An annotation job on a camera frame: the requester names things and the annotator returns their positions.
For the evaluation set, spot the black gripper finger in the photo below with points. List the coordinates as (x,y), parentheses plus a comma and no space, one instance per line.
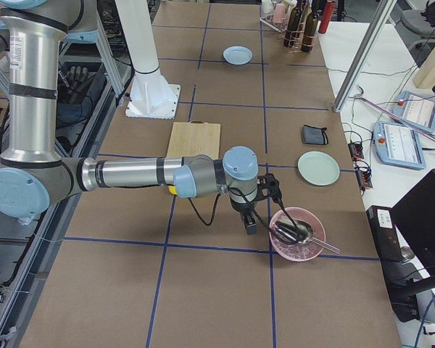
(249,223)

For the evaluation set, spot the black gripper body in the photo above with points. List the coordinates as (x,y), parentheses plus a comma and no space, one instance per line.
(243,208)

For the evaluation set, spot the light blue plate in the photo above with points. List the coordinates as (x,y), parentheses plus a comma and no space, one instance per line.
(237,55)

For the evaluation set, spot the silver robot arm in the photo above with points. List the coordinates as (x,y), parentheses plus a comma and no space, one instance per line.
(33,176)

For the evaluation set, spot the light green plate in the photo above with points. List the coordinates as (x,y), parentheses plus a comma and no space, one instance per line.
(318,168)

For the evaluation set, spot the metal scoop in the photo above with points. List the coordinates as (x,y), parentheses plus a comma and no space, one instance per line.
(297,232)

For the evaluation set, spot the pink bowl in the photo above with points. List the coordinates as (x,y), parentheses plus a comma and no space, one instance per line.
(301,252)

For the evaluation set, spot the yellow lemon lower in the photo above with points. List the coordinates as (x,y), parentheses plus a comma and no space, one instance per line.
(172,190)

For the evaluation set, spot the wooden cutting board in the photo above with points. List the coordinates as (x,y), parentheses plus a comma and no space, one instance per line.
(193,138)

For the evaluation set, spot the grey folded cloth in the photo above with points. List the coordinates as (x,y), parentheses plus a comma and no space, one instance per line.
(314,135)

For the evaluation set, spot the reacher grabber stick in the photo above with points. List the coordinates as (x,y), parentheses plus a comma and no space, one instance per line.
(387,108)

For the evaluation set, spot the blue teach pendant near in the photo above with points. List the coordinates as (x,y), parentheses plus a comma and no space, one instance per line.
(398,145)

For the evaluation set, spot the blue teach pendant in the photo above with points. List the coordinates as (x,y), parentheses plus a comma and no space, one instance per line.
(398,145)
(416,109)

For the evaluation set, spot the black monitor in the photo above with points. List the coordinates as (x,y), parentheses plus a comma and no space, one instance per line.
(414,216)

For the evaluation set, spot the dark green wine bottle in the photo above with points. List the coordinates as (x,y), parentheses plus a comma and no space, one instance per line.
(293,23)

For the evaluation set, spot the pink cup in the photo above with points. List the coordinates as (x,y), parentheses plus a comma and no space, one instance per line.
(279,13)

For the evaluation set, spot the blue teach pendant far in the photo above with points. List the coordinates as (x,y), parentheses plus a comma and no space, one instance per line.
(416,109)

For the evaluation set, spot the red cylinder bottle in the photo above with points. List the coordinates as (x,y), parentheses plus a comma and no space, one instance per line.
(327,14)

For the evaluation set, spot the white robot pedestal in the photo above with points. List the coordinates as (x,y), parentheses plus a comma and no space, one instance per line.
(151,95)

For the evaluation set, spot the copper wire bottle rack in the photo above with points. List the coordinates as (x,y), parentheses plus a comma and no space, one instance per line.
(297,42)

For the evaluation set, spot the aluminium frame post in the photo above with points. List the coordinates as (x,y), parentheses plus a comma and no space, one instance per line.
(371,36)

